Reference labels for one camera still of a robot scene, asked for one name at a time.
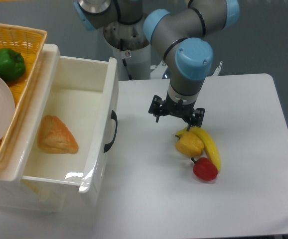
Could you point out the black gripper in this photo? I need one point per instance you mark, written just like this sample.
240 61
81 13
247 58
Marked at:
160 107

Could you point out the white top drawer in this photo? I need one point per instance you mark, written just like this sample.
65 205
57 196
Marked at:
84 96

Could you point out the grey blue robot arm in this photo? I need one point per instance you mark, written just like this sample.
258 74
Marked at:
179 40

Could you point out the white drawer cabinet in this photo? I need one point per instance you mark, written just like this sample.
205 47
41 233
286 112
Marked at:
17 190

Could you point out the yellow bell pepper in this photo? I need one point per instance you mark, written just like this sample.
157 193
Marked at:
189 144

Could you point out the yellow banana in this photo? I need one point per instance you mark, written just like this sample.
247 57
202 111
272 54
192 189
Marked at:
210 147

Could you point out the red bell pepper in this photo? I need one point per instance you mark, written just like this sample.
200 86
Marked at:
204 169

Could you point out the croissant pastry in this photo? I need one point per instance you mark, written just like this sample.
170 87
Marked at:
54 137

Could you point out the yellow woven basket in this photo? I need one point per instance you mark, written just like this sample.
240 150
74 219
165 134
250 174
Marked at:
20 48

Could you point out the green bell pepper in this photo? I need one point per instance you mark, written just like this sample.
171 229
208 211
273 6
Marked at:
12 65

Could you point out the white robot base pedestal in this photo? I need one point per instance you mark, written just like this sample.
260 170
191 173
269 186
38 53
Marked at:
130 48

